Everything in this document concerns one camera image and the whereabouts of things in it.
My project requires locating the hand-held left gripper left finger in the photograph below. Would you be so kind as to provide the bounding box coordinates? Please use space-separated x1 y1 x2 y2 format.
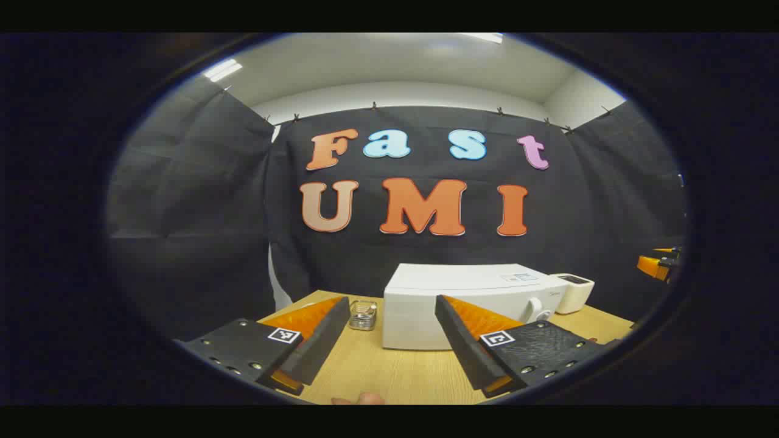
173 296 351 397

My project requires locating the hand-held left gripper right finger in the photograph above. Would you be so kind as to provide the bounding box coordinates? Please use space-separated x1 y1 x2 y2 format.
435 294 621 399

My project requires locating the white microwave oven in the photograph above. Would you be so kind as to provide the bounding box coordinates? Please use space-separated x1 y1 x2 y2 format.
382 263 570 351

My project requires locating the white toaster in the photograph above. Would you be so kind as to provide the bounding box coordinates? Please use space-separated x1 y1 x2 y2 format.
550 273 595 315

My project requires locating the small metal wire rack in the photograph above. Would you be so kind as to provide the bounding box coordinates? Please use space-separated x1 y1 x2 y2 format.
349 299 378 331

